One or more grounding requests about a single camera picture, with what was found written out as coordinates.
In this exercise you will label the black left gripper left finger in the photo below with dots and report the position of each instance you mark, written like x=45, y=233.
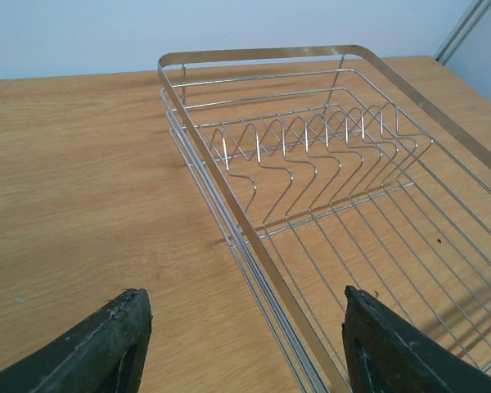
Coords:
x=105, y=352

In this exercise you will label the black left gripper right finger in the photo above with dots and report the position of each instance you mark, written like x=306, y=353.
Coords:
x=385, y=353

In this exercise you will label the steel wire dish rack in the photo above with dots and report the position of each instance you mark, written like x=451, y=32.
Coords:
x=323, y=168

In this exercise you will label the aluminium frame post right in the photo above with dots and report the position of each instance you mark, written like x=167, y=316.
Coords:
x=461, y=30

